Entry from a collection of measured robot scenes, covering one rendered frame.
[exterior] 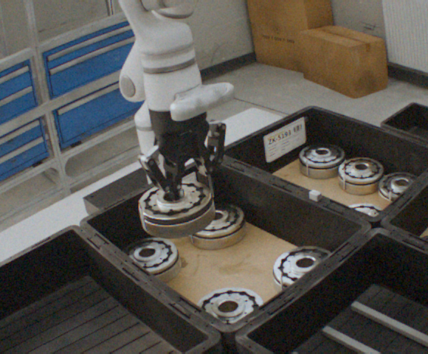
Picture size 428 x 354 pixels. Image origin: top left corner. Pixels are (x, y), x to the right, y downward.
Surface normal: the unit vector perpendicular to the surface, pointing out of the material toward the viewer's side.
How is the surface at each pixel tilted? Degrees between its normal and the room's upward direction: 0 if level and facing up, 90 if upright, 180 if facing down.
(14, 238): 0
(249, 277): 0
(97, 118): 90
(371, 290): 0
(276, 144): 90
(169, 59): 90
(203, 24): 90
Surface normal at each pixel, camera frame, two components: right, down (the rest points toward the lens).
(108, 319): -0.14, -0.87
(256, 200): -0.76, 0.40
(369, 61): 0.47, 0.34
